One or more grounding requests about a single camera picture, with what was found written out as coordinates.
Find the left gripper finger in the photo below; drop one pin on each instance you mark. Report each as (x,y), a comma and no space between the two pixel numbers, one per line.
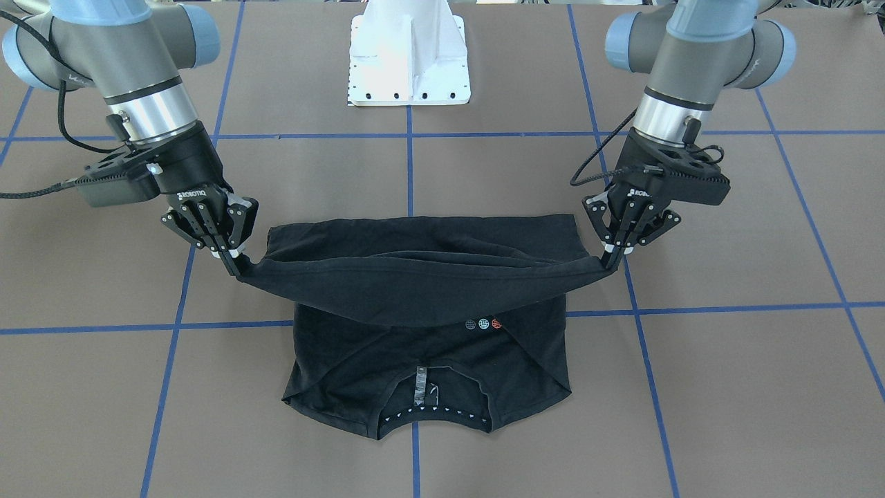
(654,227)
(605,226)

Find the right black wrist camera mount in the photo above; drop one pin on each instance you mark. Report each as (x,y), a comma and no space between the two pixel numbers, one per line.
(118,179)

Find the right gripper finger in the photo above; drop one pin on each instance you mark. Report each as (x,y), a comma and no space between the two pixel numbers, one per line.
(197,224)
(237,223)

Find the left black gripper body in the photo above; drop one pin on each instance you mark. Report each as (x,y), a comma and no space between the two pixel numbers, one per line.
(634,189)

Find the white central pedestal column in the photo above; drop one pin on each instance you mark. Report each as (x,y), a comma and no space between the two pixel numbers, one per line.
(408,53)

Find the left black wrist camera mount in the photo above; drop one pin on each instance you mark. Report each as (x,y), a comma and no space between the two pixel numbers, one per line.
(683,174)

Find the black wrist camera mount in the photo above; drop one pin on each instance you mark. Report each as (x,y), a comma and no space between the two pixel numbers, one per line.
(683,174)
(118,179)

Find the black graphic t-shirt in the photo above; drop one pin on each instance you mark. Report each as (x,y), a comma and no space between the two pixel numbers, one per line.
(455,319)

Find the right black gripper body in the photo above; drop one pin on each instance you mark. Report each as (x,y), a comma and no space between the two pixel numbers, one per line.
(191,168)

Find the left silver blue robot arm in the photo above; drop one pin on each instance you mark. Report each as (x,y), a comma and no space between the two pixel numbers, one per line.
(691,50)

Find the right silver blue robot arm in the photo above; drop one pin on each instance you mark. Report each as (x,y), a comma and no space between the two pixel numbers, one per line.
(132,53)

